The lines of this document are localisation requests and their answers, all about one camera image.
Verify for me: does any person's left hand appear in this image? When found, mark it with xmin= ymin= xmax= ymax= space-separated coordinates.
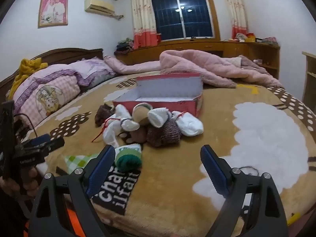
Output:
xmin=0 ymin=166 xmax=40 ymax=198

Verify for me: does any wooden headboard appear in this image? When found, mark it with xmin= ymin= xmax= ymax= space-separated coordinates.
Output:
xmin=0 ymin=48 xmax=104 ymax=97

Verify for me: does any white pink cloth pile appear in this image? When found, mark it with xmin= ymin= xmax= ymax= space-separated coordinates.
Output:
xmin=228 ymin=33 xmax=246 ymax=42

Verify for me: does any orange garment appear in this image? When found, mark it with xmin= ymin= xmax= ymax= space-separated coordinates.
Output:
xmin=65 ymin=200 xmax=78 ymax=237

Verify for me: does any pink fluffy blanket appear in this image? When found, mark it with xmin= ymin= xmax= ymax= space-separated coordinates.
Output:
xmin=159 ymin=49 xmax=284 ymax=89

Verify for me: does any pink checked cartoon quilt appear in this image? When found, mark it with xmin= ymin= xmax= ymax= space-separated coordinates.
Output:
xmin=5 ymin=64 xmax=82 ymax=130

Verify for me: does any brown cloud print blanket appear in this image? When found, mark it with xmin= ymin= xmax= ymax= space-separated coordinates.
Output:
xmin=25 ymin=73 xmax=316 ymax=237

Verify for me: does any air conditioner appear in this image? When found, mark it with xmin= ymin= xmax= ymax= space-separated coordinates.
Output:
xmin=84 ymin=0 xmax=115 ymax=15

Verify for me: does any framed wall poster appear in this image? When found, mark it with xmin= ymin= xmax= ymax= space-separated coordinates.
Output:
xmin=38 ymin=0 xmax=69 ymax=29

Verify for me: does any patterned flat box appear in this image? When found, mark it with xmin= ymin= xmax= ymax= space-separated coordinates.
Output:
xmin=255 ymin=37 xmax=279 ymax=45

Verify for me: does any cream and coral curtain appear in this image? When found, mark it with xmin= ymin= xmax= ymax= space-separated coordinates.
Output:
xmin=220 ymin=0 xmax=248 ymax=39
xmin=130 ymin=0 xmax=158 ymax=48

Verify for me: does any red cardboard box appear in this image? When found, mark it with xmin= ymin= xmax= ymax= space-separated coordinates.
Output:
xmin=112 ymin=73 xmax=204 ymax=118

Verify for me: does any yellow knit garment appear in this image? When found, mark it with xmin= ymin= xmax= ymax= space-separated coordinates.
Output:
xmin=7 ymin=58 xmax=48 ymax=97

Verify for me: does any tan sock ball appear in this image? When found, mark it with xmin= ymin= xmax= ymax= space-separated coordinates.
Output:
xmin=132 ymin=103 xmax=153 ymax=125

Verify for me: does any maroon melange knit sock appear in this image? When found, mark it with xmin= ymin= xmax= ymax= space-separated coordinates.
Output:
xmin=147 ymin=117 xmax=182 ymax=148

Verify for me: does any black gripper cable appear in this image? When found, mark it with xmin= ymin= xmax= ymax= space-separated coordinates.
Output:
xmin=13 ymin=114 xmax=38 ymax=139

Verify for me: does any green and white sock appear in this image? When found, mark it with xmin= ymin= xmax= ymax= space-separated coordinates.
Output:
xmin=114 ymin=144 xmax=143 ymax=172

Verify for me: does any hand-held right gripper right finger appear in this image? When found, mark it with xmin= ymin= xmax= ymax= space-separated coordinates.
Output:
xmin=200 ymin=145 xmax=289 ymax=237

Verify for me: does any pile of folded clothes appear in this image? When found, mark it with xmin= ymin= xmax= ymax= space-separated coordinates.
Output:
xmin=114 ymin=38 xmax=135 ymax=56

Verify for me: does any dusty pink sock ball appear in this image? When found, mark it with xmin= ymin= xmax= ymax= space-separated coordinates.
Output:
xmin=130 ymin=126 xmax=148 ymax=144

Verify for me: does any dark brown knit sock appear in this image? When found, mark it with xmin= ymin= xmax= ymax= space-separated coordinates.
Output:
xmin=95 ymin=104 xmax=115 ymax=127

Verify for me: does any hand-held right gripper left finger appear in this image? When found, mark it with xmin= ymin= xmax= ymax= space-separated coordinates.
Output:
xmin=28 ymin=144 xmax=116 ymax=237

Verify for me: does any pink checked rolled quilt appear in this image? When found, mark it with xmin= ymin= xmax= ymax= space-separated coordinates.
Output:
xmin=103 ymin=54 xmax=163 ymax=74

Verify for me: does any window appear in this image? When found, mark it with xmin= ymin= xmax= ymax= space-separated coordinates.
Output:
xmin=149 ymin=0 xmax=220 ymax=41

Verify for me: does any purple ruffled pillow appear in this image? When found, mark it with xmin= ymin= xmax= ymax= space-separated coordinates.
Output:
xmin=68 ymin=57 xmax=118 ymax=92

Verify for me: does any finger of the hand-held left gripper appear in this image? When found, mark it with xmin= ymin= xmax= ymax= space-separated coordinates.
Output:
xmin=15 ymin=137 xmax=65 ymax=157
xmin=23 ymin=134 xmax=51 ymax=146

